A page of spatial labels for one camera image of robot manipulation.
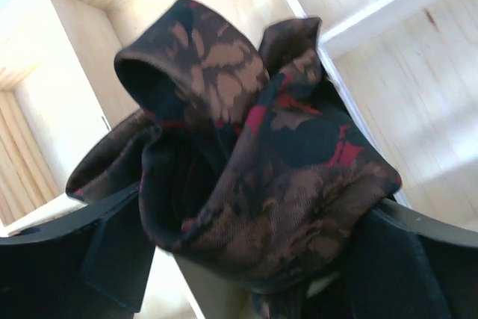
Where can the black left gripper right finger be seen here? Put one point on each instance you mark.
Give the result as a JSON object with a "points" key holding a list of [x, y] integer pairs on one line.
{"points": [[392, 270]]}

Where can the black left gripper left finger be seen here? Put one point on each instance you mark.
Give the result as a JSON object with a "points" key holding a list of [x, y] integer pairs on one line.
{"points": [[90, 263]]}

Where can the brown red patterned tie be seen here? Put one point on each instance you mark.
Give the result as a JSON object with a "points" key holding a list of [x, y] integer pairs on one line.
{"points": [[246, 162]]}

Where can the wooden compartment tray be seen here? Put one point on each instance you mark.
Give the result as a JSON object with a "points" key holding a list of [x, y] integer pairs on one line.
{"points": [[404, 70]]}

